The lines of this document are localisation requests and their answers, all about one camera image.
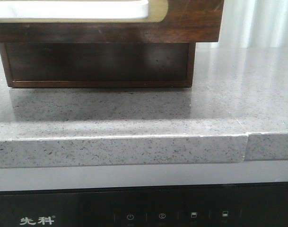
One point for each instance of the wooden drawer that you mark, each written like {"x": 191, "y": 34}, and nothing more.
{"x": 186, "y": 21}
{"x": 96, "y": 62}

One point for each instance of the dark wooden drawer cabinet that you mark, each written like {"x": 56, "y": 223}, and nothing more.
{"x": 187, "y": 82}

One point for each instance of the black built-in kitchen appliance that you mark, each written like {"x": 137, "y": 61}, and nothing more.
{"x": 222, "y": 205}

